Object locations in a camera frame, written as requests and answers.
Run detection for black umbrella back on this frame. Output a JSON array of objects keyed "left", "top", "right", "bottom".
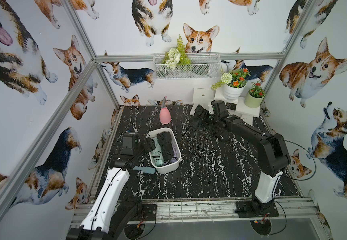
[{"left": 188, "top": 105, "right": 213, "bottom": 131}]

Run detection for black umbrella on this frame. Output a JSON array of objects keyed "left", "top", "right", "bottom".
[
  {"left": 157, "top": 132, "right": 175, "bottom": 161},
  {"left": 188, "top": 105, "right": 213, "bottom": 131}
]

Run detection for mint green umbrella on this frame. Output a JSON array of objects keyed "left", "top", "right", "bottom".
[{"left": 151, "top": 145, "right": 164, "bottom": 167}]

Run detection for black umbrella front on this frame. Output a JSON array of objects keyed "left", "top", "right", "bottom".
[{"left": 157, "top": 132, "right": 175, "bottom": 161}]

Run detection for white plastic storage box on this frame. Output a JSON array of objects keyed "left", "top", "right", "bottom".
[{"left": 148, "top": 128, "right": 182, "bottom": 174}]

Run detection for lilac umbrella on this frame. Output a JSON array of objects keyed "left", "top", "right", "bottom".
[{"left": 169, "top": 145, "right": 178, "bottom": 164}]

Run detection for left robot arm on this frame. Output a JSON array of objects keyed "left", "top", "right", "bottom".
[{"left": 66, "top": 132, "right": 155, "bottom": 240}]

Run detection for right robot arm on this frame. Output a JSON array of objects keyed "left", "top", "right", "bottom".
[{"left": 208, "top": 101, "right": 291, "bottom": 216}]

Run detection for white wooden plant stand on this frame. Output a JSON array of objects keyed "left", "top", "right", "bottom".
[{"left": 190, "top": 89, "right": 260, "bottom": 119}]

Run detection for white pot flower plant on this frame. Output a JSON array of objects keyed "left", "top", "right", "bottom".
[{"left": 210, "top": 68, "right": 250, "bottom": 101}]

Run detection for green pot red flowers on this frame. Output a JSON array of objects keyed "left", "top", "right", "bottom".
[{"left": 244, "top": 82, "right": 266, "bottom": 108}]

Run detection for fern and white flowers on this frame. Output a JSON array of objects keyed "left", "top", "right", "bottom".
[{"left": 162, "top": 35, "right": 191, "bottom": 70}]

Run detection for teal handled brush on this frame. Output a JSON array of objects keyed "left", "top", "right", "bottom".
[{"left": 133, "top": 166, "right": 156, "bottom": 174}]

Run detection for white wire wall basket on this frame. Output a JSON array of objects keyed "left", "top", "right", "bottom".
[{"left": 153, "top": 53, "right": 221, "bottom": 79}]

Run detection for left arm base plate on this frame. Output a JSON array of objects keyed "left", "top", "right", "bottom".
[{"left": 137, "top": 204, "right": 157, "bottom": 222}]

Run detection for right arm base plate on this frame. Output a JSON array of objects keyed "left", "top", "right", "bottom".
[{"left": 235, "top": 200, "right": 279, "bottom": 218}]

